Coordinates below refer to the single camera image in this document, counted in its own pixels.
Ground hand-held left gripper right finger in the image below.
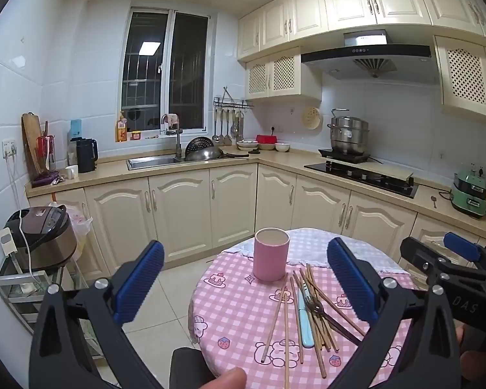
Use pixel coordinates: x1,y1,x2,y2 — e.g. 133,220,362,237
326,237,462,389

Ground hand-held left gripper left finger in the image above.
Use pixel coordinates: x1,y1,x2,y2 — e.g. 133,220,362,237
29,240,165,389

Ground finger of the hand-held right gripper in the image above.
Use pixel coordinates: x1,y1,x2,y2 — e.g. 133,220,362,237
443,232,486,272
399,236,454,288

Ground black handled metal fork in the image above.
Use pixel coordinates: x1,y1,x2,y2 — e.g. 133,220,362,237
306,297,364,346

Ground light blue handled knife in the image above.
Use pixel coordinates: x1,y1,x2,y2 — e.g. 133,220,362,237
297,281,315,348

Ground pink utensil holder cup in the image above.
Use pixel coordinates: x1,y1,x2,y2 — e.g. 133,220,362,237
254,228,289,282

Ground pile of wooden chopsticks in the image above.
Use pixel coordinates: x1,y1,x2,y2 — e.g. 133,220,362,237
260,263,367,389

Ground person's right hand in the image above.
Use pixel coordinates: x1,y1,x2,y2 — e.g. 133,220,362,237
455,326,486,389

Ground person's left hand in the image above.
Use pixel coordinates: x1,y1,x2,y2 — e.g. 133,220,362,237
202,367,248,389

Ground green multi cooker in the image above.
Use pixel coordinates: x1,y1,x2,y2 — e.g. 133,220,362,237
449,168,486,219

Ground plastic bag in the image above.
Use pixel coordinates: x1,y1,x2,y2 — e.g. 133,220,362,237
67,205,94,260

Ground cream base kitchen cabinets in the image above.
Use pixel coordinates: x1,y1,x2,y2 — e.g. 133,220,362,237
28,162,486,282

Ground pink checked tablecloth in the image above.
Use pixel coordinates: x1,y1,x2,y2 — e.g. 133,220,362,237
187,247,426,389

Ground dark rice cooker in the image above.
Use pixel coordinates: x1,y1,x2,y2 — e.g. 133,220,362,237
4,206,77,272

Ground black gas stove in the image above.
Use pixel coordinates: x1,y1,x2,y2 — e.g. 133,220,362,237
304,160,419,199

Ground steel kitchen sink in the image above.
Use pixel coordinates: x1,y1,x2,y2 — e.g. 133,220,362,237
126,155,195,171

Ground metal glass shelf rack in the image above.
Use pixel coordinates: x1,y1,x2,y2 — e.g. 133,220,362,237
0,247,106,359

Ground black induction cooker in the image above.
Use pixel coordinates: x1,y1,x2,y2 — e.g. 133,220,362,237
318,148,371,165

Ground black electric kettle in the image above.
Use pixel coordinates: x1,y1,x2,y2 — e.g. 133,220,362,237
76,138,99,173

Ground white power adapter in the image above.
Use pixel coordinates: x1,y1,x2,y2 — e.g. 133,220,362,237
0,227,19,257

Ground steel steamer pot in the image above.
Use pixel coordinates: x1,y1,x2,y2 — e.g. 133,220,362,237
327,109,370,155

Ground steel wok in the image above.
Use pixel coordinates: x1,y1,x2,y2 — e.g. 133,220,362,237
185,147,224,162

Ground metal kitchen faucet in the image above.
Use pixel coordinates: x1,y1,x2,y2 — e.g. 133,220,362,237
161,114,185,160

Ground black colander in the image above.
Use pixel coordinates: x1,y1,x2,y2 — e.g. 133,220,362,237
185,136,213,159

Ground orange dish soap bottle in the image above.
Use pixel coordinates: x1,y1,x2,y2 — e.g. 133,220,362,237
114,111,129,142

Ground red utensil holder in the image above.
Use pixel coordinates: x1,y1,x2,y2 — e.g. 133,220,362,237
36,121,56,175

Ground wooden cutting board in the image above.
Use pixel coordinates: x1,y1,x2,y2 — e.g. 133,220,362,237
21,112,45,177

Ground kitchen window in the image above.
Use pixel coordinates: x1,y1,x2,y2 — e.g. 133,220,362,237
121,7,211,132

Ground range hood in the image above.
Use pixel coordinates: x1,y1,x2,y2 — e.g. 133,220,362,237
301,29,440,86

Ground white power cable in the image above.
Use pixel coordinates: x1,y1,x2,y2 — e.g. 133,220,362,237
6,156,39,286

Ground yellow round wall strainer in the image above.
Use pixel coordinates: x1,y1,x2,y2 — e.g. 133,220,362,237
302,106,321,130

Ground wall utensil rack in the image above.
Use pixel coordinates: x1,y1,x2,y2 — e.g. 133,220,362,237
213,87,255,111

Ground cream wall kitchen cabinets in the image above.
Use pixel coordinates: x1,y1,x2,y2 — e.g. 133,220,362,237
237,0,486,121

